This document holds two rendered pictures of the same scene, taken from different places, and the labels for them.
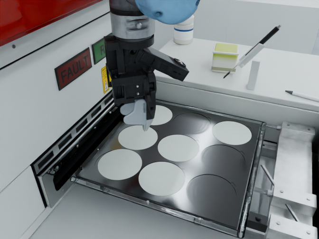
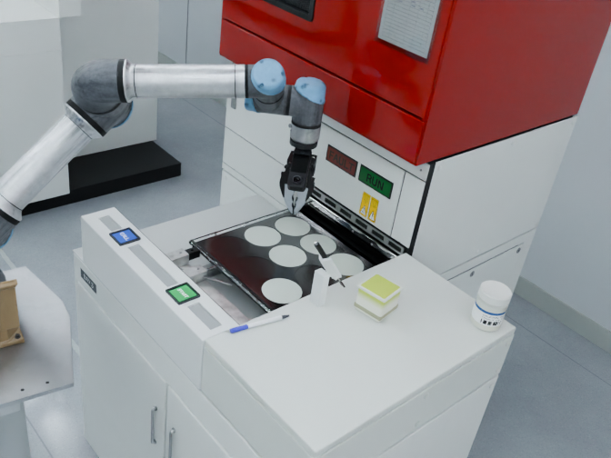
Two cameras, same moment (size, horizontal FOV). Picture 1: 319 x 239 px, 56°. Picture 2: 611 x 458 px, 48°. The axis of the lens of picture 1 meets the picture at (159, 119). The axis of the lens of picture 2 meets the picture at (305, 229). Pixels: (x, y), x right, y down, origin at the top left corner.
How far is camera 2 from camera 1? 1.91 m
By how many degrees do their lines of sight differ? 87
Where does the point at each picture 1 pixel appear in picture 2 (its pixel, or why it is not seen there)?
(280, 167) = (222, 300)
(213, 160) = (257, 263)
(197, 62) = (404, 299)
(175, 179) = (255, 239)
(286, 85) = (300, 329)
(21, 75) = not seen: hidden behind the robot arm
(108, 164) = (295, 222)
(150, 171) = (272, 233)
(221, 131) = (288, 285)
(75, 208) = not seen: hidden behind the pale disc
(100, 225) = not seen: hidden behind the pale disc
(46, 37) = (331, 123)
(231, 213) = (206, 245)
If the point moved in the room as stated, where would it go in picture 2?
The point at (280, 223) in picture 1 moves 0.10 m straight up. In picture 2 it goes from (179, 253) to (181, 220)
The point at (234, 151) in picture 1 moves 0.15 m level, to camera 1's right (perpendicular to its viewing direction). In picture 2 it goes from (257, 278) to (225, 309)
